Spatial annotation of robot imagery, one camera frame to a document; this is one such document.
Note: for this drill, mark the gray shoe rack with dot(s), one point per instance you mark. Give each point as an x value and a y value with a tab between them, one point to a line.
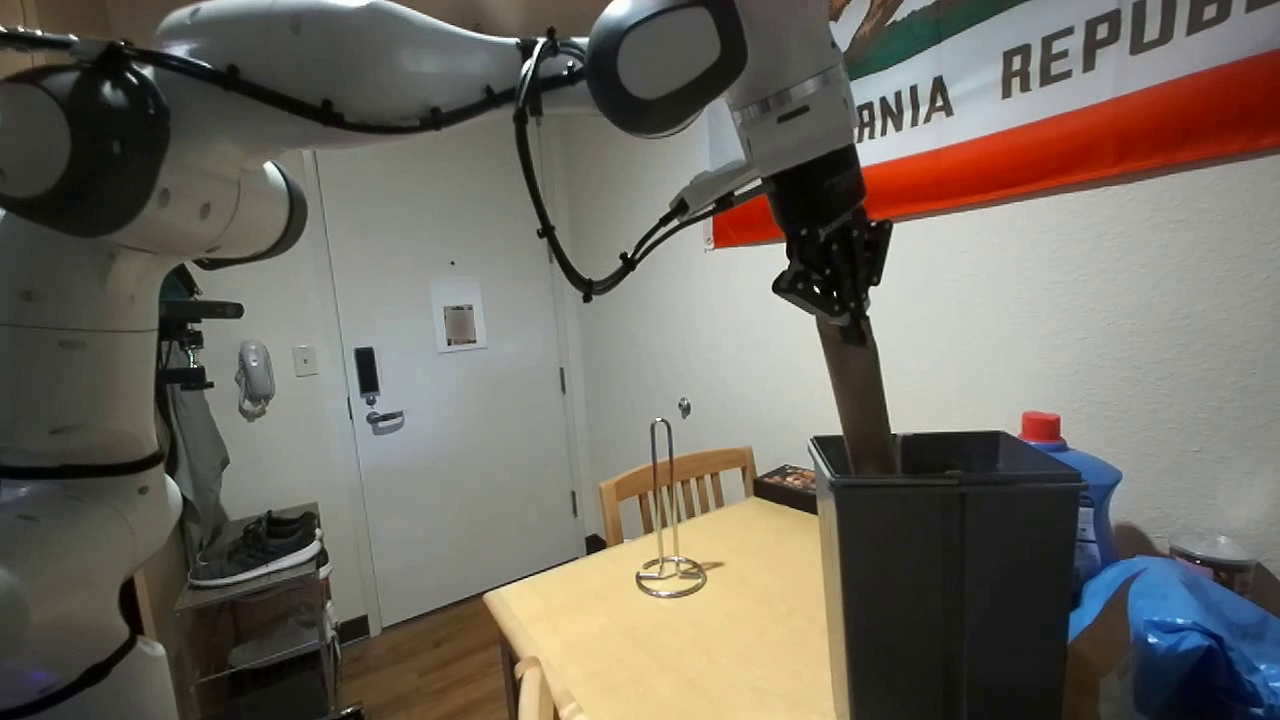
261	647

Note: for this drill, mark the small photo on door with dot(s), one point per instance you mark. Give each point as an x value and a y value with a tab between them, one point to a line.
460	321

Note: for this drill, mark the gray sneakers pair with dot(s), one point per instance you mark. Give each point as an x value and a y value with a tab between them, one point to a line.
261	547

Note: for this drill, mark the white light switch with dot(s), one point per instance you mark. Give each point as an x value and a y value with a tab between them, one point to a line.
305	360

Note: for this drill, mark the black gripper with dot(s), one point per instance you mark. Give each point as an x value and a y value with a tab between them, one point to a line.
825	214

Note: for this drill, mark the white door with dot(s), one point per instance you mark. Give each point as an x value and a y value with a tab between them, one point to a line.
480	504

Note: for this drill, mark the black door keypad lock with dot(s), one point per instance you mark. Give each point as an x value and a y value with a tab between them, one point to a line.
369	372

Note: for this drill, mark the wrist camera on white mount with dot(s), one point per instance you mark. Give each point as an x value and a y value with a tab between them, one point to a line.
714	186

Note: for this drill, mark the light wooden chair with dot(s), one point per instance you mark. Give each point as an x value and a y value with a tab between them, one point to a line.
534	695
707	480

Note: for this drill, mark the brown cardboard paper towel core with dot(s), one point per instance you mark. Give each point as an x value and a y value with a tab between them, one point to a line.
867	403

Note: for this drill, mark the blue detergent bottle red cap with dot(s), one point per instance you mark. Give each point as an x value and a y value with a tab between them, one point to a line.
1096	487

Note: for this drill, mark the white wall-hung device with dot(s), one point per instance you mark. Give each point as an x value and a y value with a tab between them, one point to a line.
254	376

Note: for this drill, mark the metal paper towel stand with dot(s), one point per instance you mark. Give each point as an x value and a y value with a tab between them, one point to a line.
668	577

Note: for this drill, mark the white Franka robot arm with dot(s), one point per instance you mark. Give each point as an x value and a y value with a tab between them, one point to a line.
335	67

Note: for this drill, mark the dark printed flat box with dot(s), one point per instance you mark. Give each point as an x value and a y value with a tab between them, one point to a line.
784	488

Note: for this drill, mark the black camera tripod stand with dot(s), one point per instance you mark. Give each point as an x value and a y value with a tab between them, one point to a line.
194	315

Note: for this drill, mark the blue plastic bag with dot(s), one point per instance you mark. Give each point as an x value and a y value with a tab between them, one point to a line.
1186	647

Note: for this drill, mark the gray plastic bin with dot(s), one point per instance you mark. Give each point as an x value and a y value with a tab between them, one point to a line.
952	586

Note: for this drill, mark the California Republic flag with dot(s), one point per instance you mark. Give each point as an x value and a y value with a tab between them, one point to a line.
1065	147

